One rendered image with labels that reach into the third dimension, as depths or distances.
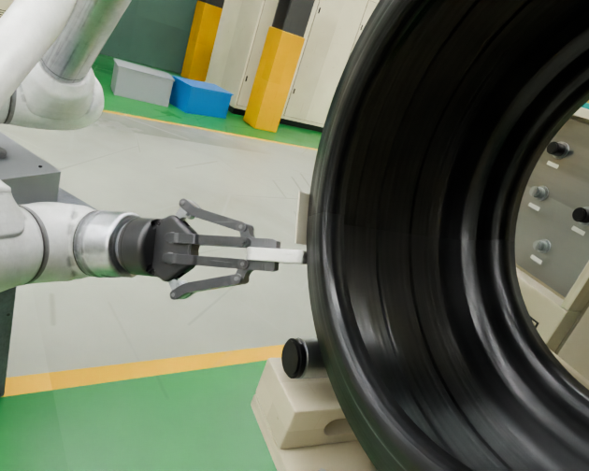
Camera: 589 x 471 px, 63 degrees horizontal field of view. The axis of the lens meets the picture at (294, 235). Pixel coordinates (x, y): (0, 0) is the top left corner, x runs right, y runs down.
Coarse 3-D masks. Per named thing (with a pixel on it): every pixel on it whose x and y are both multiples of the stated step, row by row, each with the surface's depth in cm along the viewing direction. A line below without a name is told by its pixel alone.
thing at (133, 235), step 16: (128, 224) 60; (144, 224) 60; (160, 224) 61; (176, 224) 60; (128, 240) 59; (144, 240) 59; (160, 240) 61; (128, 256) 59; (144, 256) 59; (160, 256) 60; (128, 272) 61; (144, 272) 60; (160, 272) 60; (176, 272) 59
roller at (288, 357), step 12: (288, 348) 54; (300, 348) 52; (312, 348) 53; (288, 360) 54; (300, 360) 52; (312, 360) 53; (288, 372) 54; (300, 372) 52; (312, 372) 53; (324, 372) 54
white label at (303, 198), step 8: (304, 200) 56; (304, 208) 56; (296, 216) 55; (304, 216) 56; (296, 224) 55; (304, 224) 56; (296, 232) 55; (304, 232) 56; (296, 240) 54; (304, 240) 56
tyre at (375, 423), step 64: (384, 0) 45; (448, 0) 50; (512, 0) 51; (576, 0) 52; (384, 64) 46; (448, 64) 56; (512, 64) 58; (576, 64) 55; (384, 128) 58; (448, 128) 62; (512, 128) 62; (320, 192) 51; (384, 192) 61; (448, 192) 66; (512, 192) 62; (320, 256) 49; (384, 256) 61; (448, 256) 66; (512, 256) 63; (320, 320) 48; (384, 320) 58; (448, 320) 63; (512, 320) 59; (384, 384) 42; (448, 384) 56; (512, 384) 57; (576, 384) 53; (384, 448) 38; (448, 448) 48; (512, 448) 51; (576, 448) 50
